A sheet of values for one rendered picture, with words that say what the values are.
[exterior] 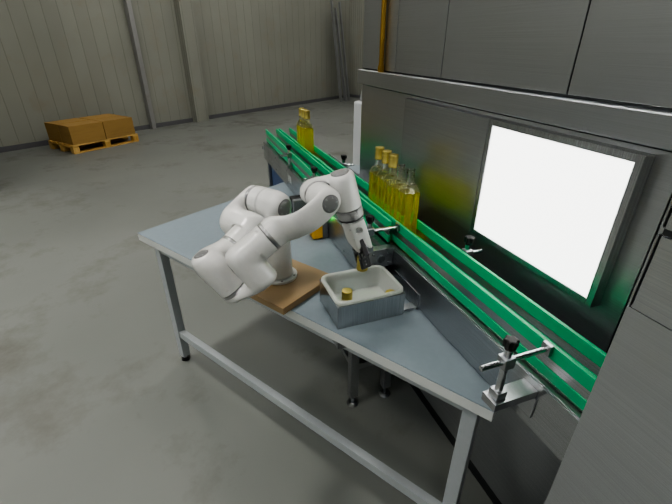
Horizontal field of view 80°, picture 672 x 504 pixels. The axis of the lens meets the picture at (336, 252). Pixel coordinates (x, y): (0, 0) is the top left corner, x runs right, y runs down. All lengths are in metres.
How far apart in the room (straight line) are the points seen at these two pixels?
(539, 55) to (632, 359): 0.77
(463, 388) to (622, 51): 0.79
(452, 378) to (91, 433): 1.60
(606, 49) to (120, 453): 2.07
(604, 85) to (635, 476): 0.72
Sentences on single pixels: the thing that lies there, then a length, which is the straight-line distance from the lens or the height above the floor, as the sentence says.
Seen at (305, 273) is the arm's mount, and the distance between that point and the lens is 1.42.
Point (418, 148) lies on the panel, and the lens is 1.52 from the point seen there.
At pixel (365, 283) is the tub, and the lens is 1.35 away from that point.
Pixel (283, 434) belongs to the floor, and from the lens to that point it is 1.91.
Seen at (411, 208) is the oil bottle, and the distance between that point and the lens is 1.35.
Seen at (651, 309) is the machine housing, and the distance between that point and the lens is 0.55.
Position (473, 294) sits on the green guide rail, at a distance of 1.08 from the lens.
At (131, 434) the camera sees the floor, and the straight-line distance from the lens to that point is 2.09.
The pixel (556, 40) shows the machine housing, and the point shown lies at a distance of 1.12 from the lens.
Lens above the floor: 1.50
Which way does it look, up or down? 28 degrees down
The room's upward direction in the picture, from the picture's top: straight up
